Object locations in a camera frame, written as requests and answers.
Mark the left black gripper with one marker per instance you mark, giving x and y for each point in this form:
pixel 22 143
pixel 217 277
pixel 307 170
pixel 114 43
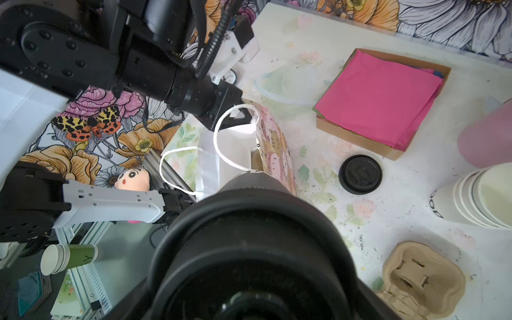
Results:
pixel 148 71

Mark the green white cup outside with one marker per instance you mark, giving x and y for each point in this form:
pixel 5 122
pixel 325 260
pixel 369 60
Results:
pixel 58 258

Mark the brown pulp cup carrier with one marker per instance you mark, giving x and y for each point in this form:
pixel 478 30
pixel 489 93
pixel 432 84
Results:
pixel 419 283

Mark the paper coffee cup black sleeve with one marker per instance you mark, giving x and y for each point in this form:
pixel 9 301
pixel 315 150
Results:
pixel 253 184

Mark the stack of white paper cups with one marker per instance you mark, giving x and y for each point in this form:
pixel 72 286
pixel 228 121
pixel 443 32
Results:
pixel 481 198

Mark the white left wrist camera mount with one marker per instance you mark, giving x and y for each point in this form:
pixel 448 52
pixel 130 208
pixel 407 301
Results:
pixel 239 45

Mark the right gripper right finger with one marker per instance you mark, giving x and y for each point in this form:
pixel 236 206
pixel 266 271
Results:
pixel 369 306

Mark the plush doll toy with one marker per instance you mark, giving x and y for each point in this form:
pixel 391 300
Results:
pixel 136 179

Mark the black plastic cup lid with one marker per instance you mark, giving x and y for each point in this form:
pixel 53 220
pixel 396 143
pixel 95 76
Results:
pixel 278 250

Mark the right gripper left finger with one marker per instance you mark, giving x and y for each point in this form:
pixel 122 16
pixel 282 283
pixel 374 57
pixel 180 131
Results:
pixel 135 305

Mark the pink straw holder cup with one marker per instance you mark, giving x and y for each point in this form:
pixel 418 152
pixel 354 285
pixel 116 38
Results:
pixel 487 142

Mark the pink napkin stack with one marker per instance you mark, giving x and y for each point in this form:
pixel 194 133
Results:
pixel 378 98

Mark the white paper gift bag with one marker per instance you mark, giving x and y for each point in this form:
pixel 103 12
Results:
pixel 200 162

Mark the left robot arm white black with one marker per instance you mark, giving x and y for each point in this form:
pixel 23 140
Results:
pixel 76 49

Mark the brown cardboard napkin tray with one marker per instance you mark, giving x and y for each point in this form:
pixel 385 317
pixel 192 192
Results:
pixel 360 140

